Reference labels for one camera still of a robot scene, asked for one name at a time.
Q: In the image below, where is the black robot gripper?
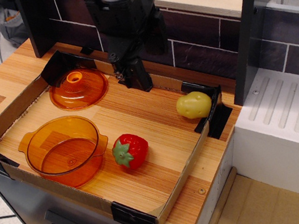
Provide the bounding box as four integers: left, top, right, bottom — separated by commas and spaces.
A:
84, 0, 168, 91

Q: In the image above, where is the yellow toy potato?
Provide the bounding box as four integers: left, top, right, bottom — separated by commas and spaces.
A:
176, 91, 212, 119

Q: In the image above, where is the orange transparent pot lid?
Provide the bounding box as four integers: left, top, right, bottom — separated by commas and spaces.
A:
49, 68, 108, 111

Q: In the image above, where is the cardboard fence with black tape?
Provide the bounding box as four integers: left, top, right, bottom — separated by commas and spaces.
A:
0, 55, 240, 224

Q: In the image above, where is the orange transparent plastic pot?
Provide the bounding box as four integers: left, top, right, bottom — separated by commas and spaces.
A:
18, 116, 108, 188

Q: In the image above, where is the red toy strawberry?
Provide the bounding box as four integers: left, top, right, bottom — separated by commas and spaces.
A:
112, 134, 149, 170

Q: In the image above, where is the grey fabric bag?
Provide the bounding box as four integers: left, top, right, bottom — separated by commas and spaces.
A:
0, 0, 28, 48

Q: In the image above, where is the white toy sink drainboard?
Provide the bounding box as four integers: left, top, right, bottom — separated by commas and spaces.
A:
233, 69, 299, 193

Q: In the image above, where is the grey vertical post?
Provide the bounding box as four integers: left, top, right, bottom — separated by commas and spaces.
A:
234, 0, 269, 105

